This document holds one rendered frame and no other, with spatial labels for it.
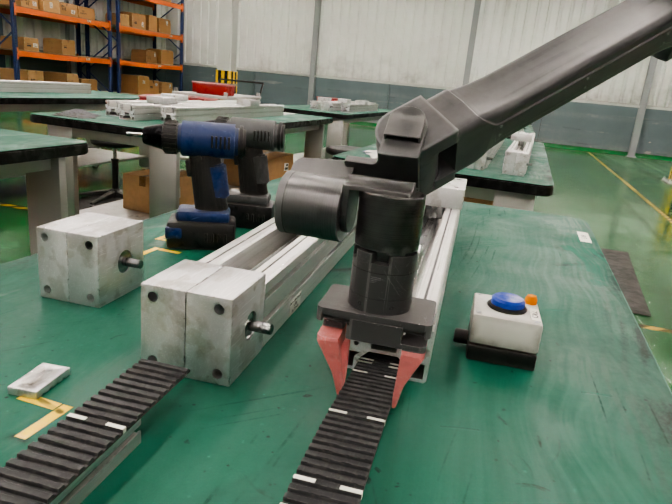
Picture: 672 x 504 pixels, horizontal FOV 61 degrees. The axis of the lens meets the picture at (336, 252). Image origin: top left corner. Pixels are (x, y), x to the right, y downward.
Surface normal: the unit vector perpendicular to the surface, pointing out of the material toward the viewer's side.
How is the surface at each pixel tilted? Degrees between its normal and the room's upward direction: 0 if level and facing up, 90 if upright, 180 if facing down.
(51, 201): 90
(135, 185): 89
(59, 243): 90
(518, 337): 90
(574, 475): 0
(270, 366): 0
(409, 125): 42
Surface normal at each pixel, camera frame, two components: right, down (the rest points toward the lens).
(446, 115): -0.09, -0.51
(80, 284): -0.25, 0.25
